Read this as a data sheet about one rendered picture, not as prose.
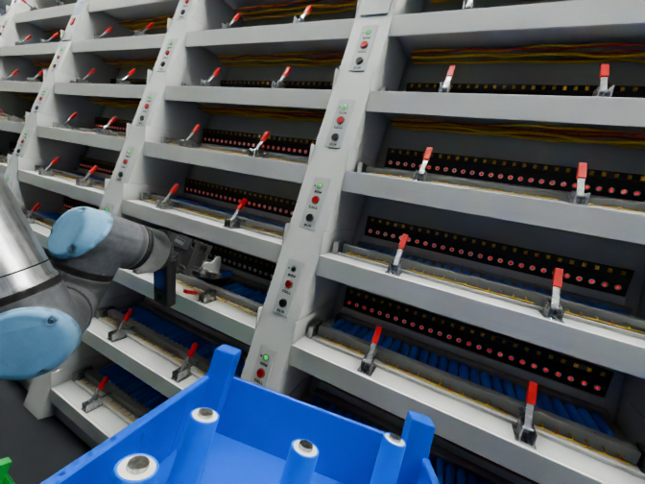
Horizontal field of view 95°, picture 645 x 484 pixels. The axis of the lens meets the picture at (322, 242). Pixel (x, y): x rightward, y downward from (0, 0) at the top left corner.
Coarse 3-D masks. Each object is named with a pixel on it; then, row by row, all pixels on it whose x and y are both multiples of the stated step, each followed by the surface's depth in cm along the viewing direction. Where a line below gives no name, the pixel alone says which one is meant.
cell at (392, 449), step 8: (384, 440) 23; (392, 440) 22; (400, 440) 23; (384, 448) 22; (392, 448) 22; (400, 448) 22; (384, 456) 22; (392, 456) 22; (400, 456) 22; (376, 464) 22; (384, 464) 22; (392, 464) 22; (400, 464) 22; (376, 472) 22; (384, 472) 22; (392, 472) 22; (376, 480) 22; (384, 480) 22; (392, 480) 22
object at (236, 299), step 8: (176, 280) 82; (184, 280) 83; (192, 280) 82; (200, 280) 82; (192, 288) 79; (200, 288) 80; (208, 288) 79; (216, 288) 78; (224, 296) 77; (232, 296) 76; (240, 296) 76; (240, 304) 75; (248, 304) 74; (256, 304) 73; (256, 312) 73
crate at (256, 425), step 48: (192, 384) 24; (240, 384) 28; (144, 432) 18; (240, 432) 27; (288, 432) 27; (336, 432) 26; (384, 432) 26; (432, 432) 24; (48, 480) 13; (96, 480) 15; (240, 480) 22; (336, 480) 26; (432, 480) 21
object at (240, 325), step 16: (128, 272) 85; (240, 272) 92; (144, 288) 82; (176, 288) 80; (176, 304) 77; (192, 304) 74; (208, 304) 74; (224, 304) 75; (208, 320) 72; (224, 320) 70; (240, 320) 69; (256, 320) 66; (240, 336) 68
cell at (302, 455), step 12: (300, 444) 18; (312, 444) 19; (288, 456) 18; (300, 456) 17; (312, 456) 18; (288, 468) 18; (300, 468) 17; (312, 468) 18; (288, 480) 17; (300, 480) 17
